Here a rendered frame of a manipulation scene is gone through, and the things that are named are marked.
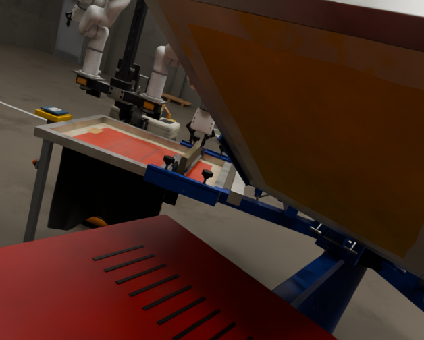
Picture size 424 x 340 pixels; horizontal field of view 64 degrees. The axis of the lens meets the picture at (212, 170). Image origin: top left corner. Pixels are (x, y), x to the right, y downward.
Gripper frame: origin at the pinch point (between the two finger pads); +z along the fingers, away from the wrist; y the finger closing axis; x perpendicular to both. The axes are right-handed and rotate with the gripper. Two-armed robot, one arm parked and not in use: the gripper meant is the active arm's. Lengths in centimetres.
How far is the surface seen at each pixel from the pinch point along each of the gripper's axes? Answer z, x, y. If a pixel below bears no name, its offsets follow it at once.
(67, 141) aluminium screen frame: 12, 29, 46
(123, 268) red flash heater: -1, 108, -9
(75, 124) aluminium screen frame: 11, 4, 56
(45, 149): 34, -10, 77
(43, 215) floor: 109, -68, 102
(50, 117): 16, -6, 75
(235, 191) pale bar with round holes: 5.5, 33.1, -23.7
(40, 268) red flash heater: -1, 115, 1
